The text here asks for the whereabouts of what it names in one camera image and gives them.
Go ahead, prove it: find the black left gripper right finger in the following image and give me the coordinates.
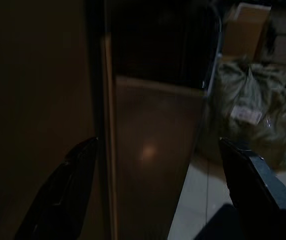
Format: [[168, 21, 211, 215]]
[[219, 137, 286, 223]]

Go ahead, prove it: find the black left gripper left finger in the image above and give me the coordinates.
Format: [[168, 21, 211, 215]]
[[15, 136, 99, 240]]

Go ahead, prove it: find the green plastic bag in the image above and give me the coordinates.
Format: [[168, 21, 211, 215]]
[[207, 58, 286, 172]]

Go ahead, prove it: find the large open cardboard box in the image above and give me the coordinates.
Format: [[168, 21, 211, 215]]
[[222, 3, 271, 61]]

